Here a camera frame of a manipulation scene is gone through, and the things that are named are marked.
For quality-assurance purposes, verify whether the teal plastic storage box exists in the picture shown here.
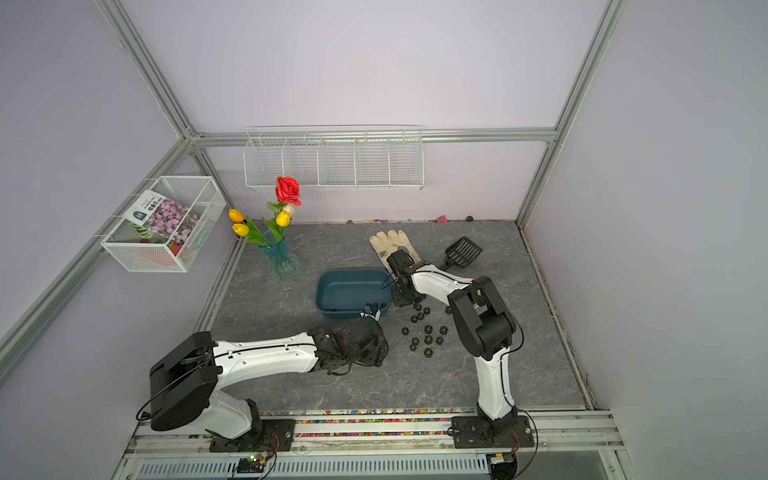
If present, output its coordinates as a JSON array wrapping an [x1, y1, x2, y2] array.
[[315, 268, 392, 319]]

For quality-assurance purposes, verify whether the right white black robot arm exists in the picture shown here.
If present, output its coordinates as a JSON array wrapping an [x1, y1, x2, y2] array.
[[386, 250, 518, 422]]

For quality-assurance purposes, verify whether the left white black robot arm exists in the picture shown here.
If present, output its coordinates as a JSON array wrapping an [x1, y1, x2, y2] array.
[[137, 316, 389, 440]]

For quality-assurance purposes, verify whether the beige work glove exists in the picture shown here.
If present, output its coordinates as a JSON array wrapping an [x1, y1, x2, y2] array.
[[369, 230, 421, 273]]

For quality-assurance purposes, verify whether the black slotted plastic scoop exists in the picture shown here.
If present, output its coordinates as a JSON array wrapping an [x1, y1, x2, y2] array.
[[441, 236, 483, 270]]

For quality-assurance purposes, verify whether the teal glass flower vase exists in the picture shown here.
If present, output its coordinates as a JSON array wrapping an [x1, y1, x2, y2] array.
[[260, 238, 300, 281]]

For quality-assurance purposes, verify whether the yellow tulip right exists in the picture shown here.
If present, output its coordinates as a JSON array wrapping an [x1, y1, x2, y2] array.
[[275, 210, 292, 228]]

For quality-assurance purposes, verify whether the yellow tulip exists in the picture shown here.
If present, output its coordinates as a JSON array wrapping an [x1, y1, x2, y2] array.
[[232, 223, 250, 237], [228, 209, 245, 223], [275, 210, 292, 228]]

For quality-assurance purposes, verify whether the red artificial rose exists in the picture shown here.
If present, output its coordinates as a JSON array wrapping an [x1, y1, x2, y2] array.
[[275, 177, 302, 206]]

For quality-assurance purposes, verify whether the yellow tulip lower left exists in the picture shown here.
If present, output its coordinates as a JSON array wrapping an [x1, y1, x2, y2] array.
[[232, 223, 250, 237]]

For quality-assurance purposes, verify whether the yellow tulip upper left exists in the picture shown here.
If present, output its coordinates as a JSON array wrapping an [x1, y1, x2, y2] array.
[[228, 209, 245, 223]]

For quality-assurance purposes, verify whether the purple flower seed packet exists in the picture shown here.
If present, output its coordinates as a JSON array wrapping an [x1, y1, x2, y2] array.
[[122, 190, 201, 245]]

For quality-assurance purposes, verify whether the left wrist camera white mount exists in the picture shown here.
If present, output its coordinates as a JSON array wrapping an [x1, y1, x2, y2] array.
[[360, 303, 381, 322]]

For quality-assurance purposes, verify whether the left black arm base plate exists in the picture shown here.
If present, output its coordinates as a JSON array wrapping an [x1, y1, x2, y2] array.
[[209, 419, 296, 453]]

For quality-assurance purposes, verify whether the white wire wall shelf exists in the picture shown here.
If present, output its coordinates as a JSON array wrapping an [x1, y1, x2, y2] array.
[[243, 124, 425, 190]]

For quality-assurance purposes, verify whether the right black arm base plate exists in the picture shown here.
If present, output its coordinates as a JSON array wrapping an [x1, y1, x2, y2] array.
[[446, 415, 536, 450]]

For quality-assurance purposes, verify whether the aluminium front rail frame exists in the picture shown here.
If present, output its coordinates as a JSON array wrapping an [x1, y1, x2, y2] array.
[[113, 408, 637, 479]]

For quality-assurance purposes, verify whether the white wire side basket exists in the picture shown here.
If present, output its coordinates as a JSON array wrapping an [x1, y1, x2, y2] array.
[[101, 176, 226, 273]]

